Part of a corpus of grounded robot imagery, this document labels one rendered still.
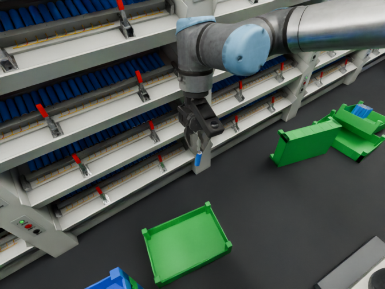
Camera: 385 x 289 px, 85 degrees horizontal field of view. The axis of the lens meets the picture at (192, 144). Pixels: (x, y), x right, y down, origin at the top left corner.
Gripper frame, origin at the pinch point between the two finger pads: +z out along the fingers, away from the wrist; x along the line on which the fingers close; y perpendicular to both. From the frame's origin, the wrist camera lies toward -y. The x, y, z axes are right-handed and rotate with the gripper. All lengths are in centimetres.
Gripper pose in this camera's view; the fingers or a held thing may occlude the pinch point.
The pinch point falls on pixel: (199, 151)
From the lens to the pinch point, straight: 66.9
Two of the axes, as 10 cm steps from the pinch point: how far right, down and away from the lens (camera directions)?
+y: -4.7, -4.9, 7.4
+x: -8.8, 2.8, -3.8
